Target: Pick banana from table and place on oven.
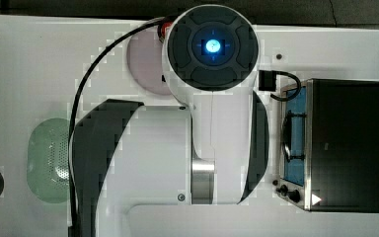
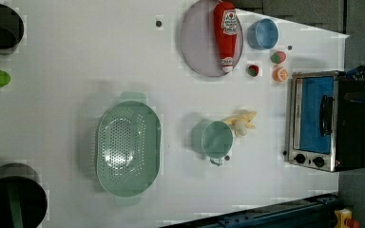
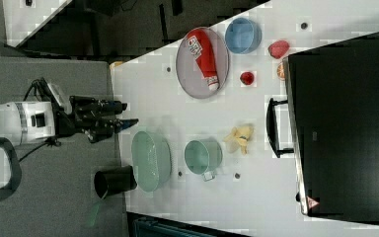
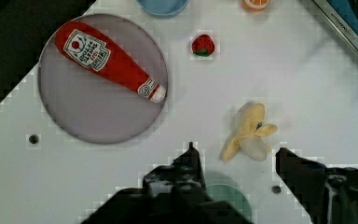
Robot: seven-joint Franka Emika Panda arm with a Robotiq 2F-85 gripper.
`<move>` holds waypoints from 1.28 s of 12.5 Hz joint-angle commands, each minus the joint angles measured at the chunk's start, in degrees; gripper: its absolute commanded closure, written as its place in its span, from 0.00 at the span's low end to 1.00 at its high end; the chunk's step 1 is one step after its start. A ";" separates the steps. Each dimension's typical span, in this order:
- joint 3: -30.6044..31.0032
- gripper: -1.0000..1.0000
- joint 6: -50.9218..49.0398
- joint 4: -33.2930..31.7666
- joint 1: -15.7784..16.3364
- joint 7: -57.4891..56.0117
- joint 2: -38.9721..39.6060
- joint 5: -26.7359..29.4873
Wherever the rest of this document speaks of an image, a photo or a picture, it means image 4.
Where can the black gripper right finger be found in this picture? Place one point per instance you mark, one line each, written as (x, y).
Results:
(329, 195)

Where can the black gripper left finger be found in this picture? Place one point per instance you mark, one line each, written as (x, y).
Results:
(182, 181)

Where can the yellow plush peeled banana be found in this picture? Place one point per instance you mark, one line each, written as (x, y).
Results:
(249, 136)

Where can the green mug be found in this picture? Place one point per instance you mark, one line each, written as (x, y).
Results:
(224, 192)

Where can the grey round plate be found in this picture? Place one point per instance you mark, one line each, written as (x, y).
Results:
(91, 108)

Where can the plush strawberry toy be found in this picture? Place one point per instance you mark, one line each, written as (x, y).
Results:
(203, 46)

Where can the red plush ketchup bottle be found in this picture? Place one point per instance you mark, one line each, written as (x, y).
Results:
(100, 55)

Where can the blue cup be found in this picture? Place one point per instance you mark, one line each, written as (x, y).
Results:
(163, 8)

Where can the orange slice toy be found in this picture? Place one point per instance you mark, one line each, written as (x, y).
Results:
(256, 5)

